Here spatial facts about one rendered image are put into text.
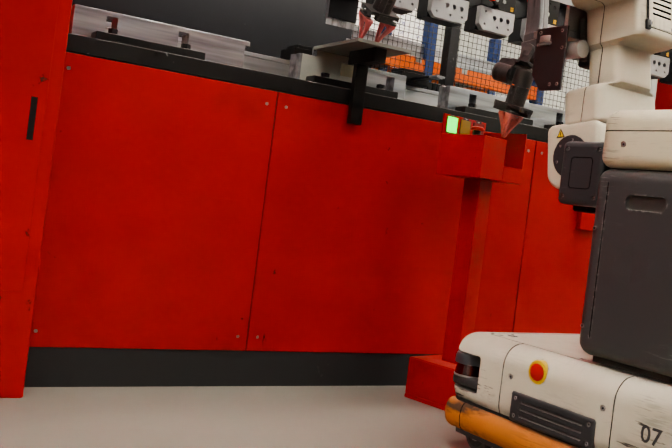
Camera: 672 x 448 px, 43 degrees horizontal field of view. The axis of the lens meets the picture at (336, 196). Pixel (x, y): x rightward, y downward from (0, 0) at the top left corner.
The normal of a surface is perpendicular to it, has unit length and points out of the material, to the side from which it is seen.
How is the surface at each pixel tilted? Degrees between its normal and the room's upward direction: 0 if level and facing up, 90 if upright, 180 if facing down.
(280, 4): 90
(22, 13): 90
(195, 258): 90
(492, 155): 90
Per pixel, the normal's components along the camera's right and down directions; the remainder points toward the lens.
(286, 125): 0.49, 0.06
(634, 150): -0.83, -0.11
